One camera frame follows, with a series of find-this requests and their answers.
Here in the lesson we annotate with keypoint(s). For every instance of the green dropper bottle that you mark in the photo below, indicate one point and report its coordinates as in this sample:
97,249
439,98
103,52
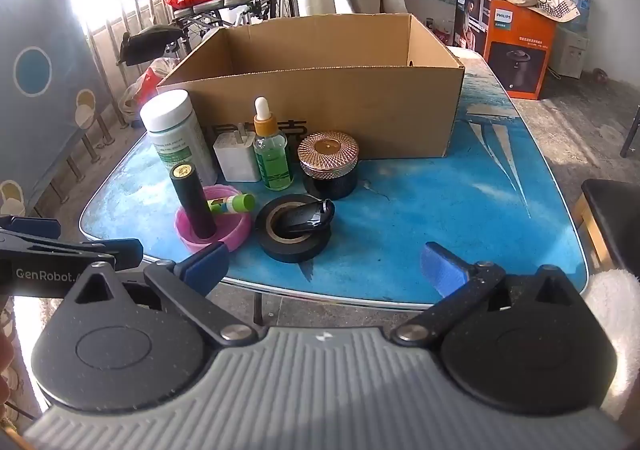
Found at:
272,160

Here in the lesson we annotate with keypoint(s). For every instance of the orange appliance box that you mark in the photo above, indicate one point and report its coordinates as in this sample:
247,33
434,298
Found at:
520,55

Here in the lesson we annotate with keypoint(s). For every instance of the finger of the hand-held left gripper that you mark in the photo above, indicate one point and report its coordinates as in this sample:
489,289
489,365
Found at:
30,227
127,252

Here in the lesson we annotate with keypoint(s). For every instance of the white bottle green label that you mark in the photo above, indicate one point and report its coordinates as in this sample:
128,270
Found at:
175,130

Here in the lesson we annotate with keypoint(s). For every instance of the black tape roll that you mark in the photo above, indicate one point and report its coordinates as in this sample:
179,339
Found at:
290,250

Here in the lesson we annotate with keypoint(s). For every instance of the black seat wooden stool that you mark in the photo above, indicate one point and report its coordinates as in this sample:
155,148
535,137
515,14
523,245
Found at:
615,215

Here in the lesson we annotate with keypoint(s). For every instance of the brown cardboard box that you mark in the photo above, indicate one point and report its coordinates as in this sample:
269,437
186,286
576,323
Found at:
350,105

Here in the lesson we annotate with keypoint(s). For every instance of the red snack bag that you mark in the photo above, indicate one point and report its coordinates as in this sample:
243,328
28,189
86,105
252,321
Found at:
442,33

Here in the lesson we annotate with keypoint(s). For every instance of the white charger plug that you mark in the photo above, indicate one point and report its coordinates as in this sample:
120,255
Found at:
232,155

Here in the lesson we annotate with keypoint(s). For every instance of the black cushion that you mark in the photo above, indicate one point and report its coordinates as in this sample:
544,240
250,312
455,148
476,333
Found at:
150,38

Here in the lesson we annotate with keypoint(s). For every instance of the white fluffy cloth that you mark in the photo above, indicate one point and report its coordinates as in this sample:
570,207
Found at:
617,300

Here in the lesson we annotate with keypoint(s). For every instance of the black jar gold lid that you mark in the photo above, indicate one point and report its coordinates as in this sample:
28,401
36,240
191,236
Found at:
327,150

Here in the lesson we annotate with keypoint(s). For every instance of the white and red plastic bag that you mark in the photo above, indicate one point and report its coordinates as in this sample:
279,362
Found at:
145,85

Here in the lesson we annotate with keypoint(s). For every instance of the black key fob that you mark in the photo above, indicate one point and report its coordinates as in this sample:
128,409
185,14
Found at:
305,217

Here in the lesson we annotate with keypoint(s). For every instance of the black metal leg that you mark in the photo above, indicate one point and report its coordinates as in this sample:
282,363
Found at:
631,130

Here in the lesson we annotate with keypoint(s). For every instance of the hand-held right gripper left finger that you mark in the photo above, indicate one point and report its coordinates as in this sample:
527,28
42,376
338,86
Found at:
206,266

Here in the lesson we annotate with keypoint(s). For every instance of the black cylinder tube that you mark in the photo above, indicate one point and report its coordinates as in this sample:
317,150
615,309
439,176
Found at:
192,200

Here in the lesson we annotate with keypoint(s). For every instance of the pink plastic lid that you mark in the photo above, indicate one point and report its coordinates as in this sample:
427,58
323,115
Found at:
235,230

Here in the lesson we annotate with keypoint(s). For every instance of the grey circle print blanket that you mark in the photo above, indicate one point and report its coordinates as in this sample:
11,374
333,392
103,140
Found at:
40,105

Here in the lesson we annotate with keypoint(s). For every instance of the green lip balm stick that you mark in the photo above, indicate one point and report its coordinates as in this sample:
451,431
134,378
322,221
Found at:
242,202

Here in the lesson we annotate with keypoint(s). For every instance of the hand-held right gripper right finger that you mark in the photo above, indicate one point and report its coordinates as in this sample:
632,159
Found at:
442,267

